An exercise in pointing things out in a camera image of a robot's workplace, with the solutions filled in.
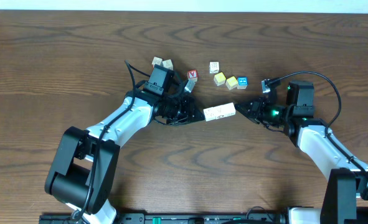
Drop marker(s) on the white block red number three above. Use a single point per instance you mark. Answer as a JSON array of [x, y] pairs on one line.
[[157, 61]]

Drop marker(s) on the yellow block right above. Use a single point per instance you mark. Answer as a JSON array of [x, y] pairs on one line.
[[231, 83]]

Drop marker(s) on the white block violin picture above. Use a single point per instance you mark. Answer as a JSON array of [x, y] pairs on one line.
[[219, 111]]

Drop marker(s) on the red letter V block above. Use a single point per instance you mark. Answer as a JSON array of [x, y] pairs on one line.
[[192, 75]]

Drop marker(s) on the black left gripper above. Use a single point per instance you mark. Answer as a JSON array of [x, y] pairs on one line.
[[194, 113]]

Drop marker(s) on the yellow block left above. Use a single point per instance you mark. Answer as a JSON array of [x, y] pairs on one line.
[[219, 78]]

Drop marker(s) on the white block table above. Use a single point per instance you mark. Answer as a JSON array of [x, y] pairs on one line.
[[209, 114]]

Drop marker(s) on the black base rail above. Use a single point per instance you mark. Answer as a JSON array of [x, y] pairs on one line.
[[132, 218]]

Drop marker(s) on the white block letter B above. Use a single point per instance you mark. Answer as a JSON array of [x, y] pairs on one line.
[[214, 67]]

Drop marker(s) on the blue block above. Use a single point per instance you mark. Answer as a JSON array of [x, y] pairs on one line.
[[242, 83]]

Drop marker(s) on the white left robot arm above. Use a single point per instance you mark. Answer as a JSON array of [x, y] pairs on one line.
[[83, 169]]

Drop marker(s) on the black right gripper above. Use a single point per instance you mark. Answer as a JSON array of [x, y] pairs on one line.
[[256, 110]]

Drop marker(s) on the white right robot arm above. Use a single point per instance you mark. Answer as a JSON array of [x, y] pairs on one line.
[[346, 196]]

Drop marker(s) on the yellow block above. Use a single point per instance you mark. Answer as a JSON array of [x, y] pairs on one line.
[[219, 78], [231, 83]]

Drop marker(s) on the white block beside red three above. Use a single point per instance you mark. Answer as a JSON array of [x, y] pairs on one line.
[[168, 64]]

